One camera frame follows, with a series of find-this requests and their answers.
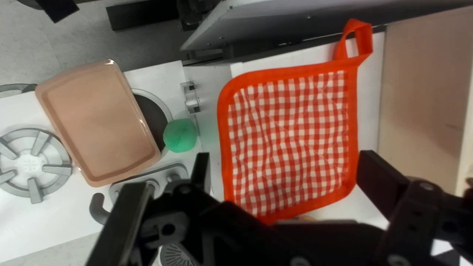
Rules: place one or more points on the pink plastic tray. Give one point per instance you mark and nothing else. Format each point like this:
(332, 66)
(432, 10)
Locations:
(97, 121)

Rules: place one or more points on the white toy kitchen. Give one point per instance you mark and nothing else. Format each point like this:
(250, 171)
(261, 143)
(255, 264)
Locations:
(207, 90)

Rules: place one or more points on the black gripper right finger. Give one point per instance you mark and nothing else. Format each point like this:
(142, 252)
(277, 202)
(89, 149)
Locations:
(394, 193)

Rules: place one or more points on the grey toy door latch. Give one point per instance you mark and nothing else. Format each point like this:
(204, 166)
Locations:
(191, 97)

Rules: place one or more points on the grey toy stove burner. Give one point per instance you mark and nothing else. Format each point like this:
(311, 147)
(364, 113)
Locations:
(32, 165)
(15, 90)

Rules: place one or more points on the green ball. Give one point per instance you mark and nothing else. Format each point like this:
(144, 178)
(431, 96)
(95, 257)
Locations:
(181, 135)

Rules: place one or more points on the beige wooden box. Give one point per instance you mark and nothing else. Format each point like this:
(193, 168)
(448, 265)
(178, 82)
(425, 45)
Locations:
(423, 98)

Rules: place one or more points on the grey toy faucet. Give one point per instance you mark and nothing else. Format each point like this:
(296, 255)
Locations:
(123, 186)

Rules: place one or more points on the orange checkered pot holder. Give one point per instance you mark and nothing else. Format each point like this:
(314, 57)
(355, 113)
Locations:
(290, 143)

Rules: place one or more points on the round grey slotted disc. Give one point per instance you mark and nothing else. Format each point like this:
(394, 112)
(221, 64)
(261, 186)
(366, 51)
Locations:
(178, 257)

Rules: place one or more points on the small black block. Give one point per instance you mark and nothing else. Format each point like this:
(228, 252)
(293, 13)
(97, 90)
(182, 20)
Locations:
(57, 10)

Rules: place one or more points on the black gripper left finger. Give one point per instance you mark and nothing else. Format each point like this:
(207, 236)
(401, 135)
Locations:
(120, 227)

